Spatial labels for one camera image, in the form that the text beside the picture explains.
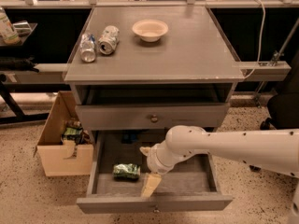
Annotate cardboard box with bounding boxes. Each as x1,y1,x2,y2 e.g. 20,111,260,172
36,91,94,176

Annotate closed grey top drawer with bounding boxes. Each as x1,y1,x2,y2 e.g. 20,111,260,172
76,104,229,131

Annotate brass top drawer knob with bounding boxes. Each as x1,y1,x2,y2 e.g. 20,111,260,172
150,115,158,123

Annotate silver foil packet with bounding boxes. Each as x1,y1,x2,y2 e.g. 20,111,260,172
13,21,32,36

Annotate black office chair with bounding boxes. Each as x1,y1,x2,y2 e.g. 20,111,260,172
242,56,299,177

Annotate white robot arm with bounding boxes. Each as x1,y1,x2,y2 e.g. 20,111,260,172
140,125,299,198

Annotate white green soda can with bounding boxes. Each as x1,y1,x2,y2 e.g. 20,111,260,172
98,25,120,55

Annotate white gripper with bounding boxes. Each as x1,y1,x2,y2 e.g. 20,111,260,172
139,141,184,198

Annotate white cable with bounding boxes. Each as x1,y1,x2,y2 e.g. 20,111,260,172
243,0,266,79

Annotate crushed green can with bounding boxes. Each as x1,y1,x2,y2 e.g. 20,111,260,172
112,163,140,180

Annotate silver blue soda can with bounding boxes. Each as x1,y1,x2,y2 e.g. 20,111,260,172
79,33,96,63

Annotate grey drawer cabinet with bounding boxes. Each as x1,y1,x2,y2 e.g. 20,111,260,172
62,5,245,147

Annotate snack packets in box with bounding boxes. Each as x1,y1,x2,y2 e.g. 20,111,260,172
61,119,91,145

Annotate green label bottle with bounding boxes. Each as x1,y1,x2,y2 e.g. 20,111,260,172
0,7,20,45

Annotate open grey middle drawer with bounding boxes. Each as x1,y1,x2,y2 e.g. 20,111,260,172
77,130,233,214

